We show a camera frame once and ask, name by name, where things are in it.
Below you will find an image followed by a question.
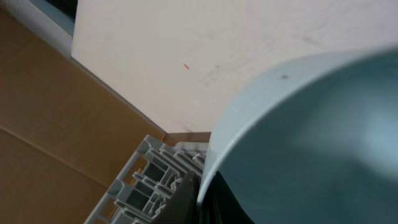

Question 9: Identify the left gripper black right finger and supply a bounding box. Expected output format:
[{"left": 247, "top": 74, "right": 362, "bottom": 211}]
[{"left": 199, "top": 172, "right": 254, "bottom": 224}]

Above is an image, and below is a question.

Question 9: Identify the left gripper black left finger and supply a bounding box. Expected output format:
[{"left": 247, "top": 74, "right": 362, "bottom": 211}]
[{"left": 152, "top": 171, "right": 200, "bottom": 224}]

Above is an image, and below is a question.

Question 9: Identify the light blue bowl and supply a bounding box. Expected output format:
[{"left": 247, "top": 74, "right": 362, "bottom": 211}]
[{"left": 197, "top": 47, "right": 397, "bottom": 223}]

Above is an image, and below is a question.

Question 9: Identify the grey plastic dish rack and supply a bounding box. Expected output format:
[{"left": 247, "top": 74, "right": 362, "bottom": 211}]
[{"left": 85, "top": 135, "right": 208, "bottom": 224}]

